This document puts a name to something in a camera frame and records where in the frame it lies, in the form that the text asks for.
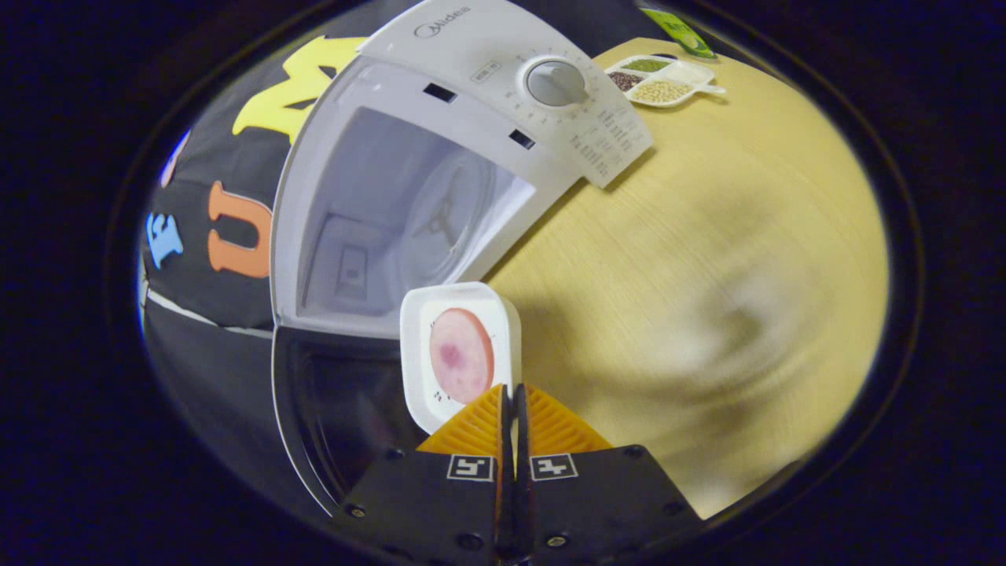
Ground white square plate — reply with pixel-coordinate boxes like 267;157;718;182
399;281;523;436

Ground pink ham slice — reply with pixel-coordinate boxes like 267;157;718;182
429;307;496;406

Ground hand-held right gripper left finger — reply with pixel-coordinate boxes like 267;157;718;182
336;383;509;564

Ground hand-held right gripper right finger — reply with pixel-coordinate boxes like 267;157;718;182
513;383;703;564

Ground white microwave oven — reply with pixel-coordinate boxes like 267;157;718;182
270;0;655;517

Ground green label drink bottle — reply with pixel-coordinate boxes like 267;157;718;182
640;6;718;61

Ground white divided bean dish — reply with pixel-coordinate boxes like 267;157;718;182
604;53;727;109

